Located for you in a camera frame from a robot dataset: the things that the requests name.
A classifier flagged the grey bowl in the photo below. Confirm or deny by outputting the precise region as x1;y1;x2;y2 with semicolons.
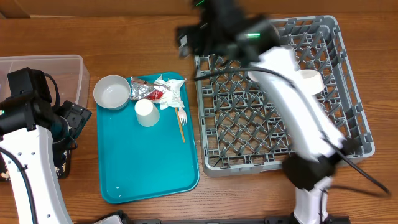
93;75;131;110

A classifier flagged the foil wrapper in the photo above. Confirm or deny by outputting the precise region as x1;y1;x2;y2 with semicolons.
130;77;164;101

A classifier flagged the red sauce packet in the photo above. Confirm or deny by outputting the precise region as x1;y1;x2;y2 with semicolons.
147;90;164;101

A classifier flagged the white bowl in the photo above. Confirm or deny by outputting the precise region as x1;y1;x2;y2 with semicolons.
297;69;325;95

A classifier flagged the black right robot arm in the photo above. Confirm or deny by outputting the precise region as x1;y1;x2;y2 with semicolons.
177;0;359;223

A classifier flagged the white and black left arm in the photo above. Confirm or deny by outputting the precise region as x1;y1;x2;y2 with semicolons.
1;68;91;223

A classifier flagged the black waste tray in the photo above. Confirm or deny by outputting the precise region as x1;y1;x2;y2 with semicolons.
1;150;72;182

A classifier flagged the grey plastic dishwasher rack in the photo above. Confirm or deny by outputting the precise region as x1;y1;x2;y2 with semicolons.
195;16;375;177

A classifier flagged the clear plastic bin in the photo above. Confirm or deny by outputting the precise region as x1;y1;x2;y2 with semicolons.
1;55;90;108

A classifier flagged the translucent plastic cup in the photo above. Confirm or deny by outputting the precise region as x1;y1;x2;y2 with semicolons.
134;99;160;127

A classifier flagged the teal plastic tray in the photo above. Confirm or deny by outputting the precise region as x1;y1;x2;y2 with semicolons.
96;72;200;203

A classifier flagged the crumpled white napkin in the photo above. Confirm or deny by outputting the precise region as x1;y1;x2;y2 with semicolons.
154;75;185;110

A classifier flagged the white plastic fork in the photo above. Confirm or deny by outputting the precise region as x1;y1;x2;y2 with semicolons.
178;106;187;125

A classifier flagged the wooden chopstick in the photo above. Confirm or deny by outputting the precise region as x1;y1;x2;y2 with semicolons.
174;108;185;143

